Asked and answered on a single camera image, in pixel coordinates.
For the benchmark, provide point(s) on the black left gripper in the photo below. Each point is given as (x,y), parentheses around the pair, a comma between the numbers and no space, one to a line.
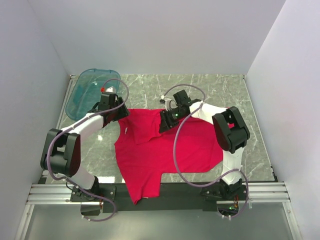
(123,113)

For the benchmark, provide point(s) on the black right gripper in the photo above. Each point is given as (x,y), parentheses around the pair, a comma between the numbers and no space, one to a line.
(166,125)

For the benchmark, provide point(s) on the red t shirt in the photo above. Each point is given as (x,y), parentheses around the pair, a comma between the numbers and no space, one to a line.
(143,154)

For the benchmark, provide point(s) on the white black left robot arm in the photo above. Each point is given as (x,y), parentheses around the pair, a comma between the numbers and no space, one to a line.
(61,154)

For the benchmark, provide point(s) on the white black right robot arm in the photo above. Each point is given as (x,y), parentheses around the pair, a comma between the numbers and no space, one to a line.
(231,132)

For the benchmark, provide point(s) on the teal translucent plastic bin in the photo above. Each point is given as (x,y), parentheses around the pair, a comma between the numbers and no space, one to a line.
(87,91)

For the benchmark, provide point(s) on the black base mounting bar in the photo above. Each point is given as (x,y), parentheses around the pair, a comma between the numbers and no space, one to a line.
(180,197)

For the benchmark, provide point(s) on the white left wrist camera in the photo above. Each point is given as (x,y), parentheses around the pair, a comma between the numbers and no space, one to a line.
(111,90)

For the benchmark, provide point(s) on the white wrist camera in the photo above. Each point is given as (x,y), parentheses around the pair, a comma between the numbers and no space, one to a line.
(168,103)
(111,90)

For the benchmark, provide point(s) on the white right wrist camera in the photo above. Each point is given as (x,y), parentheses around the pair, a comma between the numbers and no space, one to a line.
(168,103)

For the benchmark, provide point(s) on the aluminium left side rail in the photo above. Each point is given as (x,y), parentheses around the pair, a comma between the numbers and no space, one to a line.
(58,125)

